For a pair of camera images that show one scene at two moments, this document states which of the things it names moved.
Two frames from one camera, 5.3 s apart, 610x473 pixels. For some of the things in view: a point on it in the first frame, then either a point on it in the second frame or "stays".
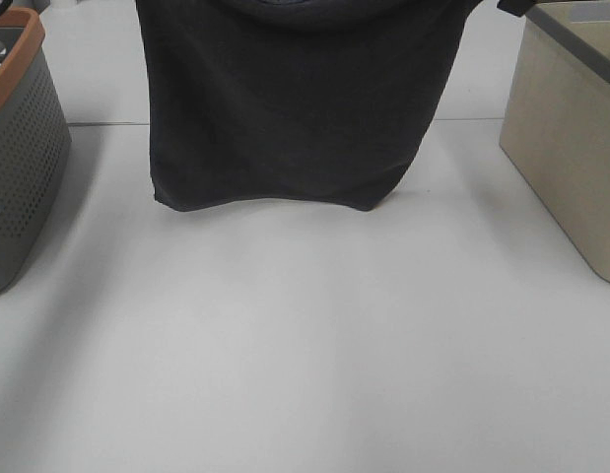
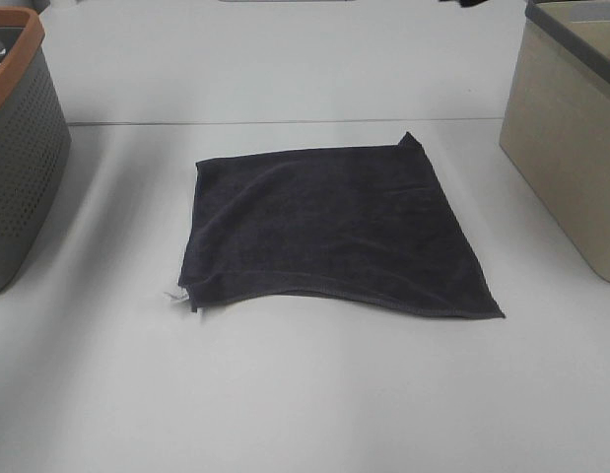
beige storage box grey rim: (560, 128) stays
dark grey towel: (330, 102) to (370, 220)
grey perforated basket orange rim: (30, 138) stays
